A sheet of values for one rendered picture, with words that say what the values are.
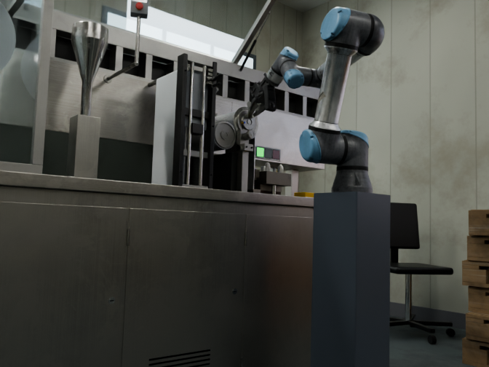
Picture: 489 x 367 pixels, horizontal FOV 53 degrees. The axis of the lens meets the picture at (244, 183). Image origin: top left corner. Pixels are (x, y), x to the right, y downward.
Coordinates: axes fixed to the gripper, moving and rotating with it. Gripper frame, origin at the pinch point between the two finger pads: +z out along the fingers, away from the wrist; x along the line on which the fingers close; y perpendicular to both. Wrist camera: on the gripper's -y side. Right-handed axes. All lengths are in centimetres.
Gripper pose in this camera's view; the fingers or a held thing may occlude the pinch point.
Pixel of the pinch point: (252, 116)
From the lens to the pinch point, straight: 225.7
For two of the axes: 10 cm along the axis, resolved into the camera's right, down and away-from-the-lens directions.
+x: -7.8, -0.8, -6.2
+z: -5.0, 6.7, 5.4
